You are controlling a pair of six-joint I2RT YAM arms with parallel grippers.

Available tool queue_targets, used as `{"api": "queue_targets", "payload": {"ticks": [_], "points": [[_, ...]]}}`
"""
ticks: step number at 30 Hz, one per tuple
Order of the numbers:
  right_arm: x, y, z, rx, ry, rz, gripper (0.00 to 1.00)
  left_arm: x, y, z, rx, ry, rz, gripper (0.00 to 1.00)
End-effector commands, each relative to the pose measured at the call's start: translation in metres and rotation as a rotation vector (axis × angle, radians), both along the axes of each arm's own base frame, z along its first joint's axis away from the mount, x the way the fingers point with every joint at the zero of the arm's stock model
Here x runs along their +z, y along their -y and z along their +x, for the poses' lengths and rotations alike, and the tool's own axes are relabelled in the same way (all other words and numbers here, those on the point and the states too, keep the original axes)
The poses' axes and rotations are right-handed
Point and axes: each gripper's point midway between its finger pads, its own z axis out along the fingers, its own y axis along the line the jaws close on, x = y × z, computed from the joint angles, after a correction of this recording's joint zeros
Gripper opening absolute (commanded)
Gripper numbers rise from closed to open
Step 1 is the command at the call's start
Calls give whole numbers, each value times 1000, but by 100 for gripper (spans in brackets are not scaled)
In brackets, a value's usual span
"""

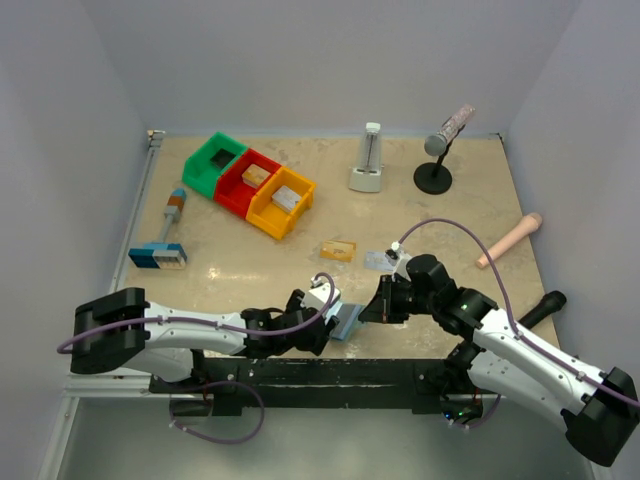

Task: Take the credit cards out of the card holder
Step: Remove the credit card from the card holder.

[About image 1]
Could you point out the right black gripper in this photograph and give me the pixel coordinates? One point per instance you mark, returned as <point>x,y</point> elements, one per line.
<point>390,300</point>

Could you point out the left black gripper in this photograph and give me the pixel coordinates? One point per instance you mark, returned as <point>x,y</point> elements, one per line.
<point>316,333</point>

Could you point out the green card holder wallet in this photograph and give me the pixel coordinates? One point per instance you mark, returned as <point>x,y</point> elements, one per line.
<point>346,316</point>

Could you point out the white VIP card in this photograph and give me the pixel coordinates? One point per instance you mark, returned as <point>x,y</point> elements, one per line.
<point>379,261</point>

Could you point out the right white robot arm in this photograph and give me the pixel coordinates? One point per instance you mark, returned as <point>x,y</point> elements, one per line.
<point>596,410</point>

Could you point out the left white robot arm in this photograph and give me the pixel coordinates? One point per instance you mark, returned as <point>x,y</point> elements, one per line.
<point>124,330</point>

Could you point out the card stack in yellow bin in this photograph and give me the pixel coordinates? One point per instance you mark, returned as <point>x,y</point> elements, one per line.
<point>285,198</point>

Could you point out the card stack in red bin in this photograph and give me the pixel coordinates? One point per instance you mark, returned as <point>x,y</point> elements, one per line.
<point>254,176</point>

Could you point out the yellow plastic bin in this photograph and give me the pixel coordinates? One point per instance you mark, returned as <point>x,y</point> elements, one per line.
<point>265,215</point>

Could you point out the white metronome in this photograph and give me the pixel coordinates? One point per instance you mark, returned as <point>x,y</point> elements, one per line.
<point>366,175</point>

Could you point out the black microphone stand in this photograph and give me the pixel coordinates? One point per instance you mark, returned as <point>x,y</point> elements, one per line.
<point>433,177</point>

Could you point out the red plastic bin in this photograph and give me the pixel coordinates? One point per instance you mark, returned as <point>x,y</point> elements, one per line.
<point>232,192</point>

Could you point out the toy block hammer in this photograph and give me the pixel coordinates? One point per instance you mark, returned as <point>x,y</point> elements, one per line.
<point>161,254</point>

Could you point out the grey glitter microphone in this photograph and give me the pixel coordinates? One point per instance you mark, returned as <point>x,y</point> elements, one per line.
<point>447,131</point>

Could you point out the black item in green bin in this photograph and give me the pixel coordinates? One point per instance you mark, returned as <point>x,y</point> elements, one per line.
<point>222,158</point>

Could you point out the green plastic bin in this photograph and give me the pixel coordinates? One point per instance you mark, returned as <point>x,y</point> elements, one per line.
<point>208,163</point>

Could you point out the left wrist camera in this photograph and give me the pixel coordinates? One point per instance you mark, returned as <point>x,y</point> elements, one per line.
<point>317,297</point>

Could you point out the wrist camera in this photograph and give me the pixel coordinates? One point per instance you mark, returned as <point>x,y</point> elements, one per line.
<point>317,297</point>
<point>398,258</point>

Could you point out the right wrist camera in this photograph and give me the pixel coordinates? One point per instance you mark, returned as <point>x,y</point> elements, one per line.
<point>398,258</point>

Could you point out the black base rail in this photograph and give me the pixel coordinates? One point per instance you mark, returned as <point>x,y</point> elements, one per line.
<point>422,386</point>

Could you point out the aluminium frame rail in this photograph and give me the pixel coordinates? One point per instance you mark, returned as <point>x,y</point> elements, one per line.
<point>123,384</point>

